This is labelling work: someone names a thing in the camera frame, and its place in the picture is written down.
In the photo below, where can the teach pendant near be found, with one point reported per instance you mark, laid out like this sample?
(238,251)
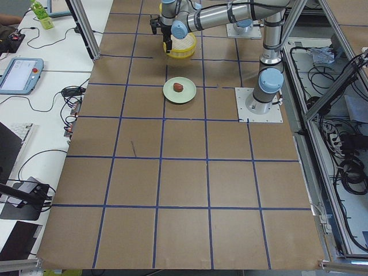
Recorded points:
(21,76)

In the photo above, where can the light green plate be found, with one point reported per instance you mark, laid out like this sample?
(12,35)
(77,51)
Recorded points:
(185,96)

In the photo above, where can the black power adapter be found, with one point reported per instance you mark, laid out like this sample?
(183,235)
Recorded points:
(73,91)

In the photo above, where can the teach pendant far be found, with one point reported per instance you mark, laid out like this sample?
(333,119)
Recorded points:
(57,8)

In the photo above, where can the white keyboard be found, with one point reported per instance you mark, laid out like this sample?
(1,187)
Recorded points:
(24,131)

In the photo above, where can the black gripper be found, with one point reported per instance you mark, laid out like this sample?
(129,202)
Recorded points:
(166,31)

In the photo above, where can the green bottle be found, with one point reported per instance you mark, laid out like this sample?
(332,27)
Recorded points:
(41,14)

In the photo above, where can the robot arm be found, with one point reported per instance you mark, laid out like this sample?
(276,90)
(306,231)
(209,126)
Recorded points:
(245,19)

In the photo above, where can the bottom yellow steamer layer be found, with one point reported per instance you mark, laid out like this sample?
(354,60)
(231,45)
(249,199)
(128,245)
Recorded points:
(183,48)

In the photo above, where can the aluminium frame post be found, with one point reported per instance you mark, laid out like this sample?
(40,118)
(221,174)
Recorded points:
(80,17)

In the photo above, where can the teach pendant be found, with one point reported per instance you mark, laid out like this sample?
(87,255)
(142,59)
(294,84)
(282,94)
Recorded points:
(57,8)
(21,76)

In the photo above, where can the person forearm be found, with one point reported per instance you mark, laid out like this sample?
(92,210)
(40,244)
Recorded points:
(7,20)

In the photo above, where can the black laptop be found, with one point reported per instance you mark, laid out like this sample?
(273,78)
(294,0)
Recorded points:
(10,148)

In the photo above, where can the brown bun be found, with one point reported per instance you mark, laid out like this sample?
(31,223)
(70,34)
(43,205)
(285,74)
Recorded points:
(177,87)

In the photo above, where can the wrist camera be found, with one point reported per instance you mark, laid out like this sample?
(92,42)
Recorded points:
(154,23)

